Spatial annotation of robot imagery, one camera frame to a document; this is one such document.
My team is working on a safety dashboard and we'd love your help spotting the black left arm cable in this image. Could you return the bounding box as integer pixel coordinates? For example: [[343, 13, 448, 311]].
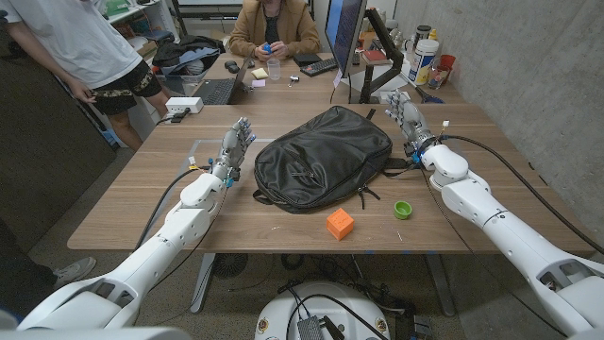
[[135, 162, 213, 251]]

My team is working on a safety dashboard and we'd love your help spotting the black keyboard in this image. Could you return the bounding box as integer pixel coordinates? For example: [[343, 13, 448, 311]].
[[299, 56, 339, 77]]

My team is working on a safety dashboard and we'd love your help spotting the black wallet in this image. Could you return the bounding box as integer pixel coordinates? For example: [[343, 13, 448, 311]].
[[292, 53, 323, 67]]

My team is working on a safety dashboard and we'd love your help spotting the white power strip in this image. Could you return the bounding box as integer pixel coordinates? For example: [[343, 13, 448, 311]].
[[164, 96, 205, 115]]

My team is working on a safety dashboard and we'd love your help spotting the black clothing pile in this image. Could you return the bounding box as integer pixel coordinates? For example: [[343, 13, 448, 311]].
[[151, 34, 227, 77]]

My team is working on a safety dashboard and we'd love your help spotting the grey table leg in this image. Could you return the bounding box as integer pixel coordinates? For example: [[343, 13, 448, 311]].
[[422, 253, 457, 317]]

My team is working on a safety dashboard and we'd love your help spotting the white wipes canister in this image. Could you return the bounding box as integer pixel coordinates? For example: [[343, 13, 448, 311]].
[[408, 39, 440, 86]]

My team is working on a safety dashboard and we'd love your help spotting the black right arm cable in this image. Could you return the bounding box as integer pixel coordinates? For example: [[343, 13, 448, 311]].
[[438, 134, 604, 256]]

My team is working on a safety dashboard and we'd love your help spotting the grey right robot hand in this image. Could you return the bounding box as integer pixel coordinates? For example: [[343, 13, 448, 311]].
[[384, 89, 438, 160]]

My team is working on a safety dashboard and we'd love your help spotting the black backpack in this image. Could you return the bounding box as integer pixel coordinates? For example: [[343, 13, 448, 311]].
[[252, 105, 410, 214]]

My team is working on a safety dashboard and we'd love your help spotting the black lidded jar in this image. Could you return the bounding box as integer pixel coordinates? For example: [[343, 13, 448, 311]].
[[414, 25, 433, 48]]

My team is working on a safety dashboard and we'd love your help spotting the white robot torso base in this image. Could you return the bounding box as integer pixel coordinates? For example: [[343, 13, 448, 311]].
[[254, 281, 392, 340]]

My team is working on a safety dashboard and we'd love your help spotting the orange block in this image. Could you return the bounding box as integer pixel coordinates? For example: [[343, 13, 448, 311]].
[[326, 207, 355, 242]]

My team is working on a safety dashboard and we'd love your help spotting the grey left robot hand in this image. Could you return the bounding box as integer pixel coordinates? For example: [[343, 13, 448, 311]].
[[210, 116, 258, 187]]

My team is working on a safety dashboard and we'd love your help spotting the computer monitor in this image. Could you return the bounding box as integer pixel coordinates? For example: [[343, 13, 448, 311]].
[[324, 0, 368, 79]]

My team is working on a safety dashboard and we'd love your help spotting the white box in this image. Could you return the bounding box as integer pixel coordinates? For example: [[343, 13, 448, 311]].
[[377, 90, 411, 105]]

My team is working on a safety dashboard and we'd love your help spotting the white table leg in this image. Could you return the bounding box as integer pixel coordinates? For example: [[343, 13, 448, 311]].
[[190, 253, 216, 315]]

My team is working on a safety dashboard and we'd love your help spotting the person in white t-shirt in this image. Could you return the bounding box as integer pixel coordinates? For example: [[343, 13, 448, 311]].
[[0, 0, 171, 152]]

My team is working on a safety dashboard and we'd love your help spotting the grey sneaker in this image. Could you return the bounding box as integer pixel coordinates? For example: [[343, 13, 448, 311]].
[[51, 256, 97, 290]]

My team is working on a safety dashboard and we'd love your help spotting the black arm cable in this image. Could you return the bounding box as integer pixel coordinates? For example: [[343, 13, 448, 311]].
[[438, 134, 604, 256], [135, 162, 213, 251]]

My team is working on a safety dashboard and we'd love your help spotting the red cup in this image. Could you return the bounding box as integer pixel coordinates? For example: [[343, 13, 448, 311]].
[[438, 54, 457, 84]]

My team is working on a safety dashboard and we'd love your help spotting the white shelf unit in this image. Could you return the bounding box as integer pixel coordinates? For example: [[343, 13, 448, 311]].
[[103, 0, 180, 53]]

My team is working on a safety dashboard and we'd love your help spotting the blue handled tool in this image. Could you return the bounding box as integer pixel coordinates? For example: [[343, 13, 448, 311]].
[[408, 82, 445, 105]]

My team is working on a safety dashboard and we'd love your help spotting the black laptop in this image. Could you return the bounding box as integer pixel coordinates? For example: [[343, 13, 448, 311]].
[[192, 51, 254, 106]]

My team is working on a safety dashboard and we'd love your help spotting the person in tan jacket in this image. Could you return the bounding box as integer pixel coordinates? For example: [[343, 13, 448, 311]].
[[228, 0, 322, 62]]

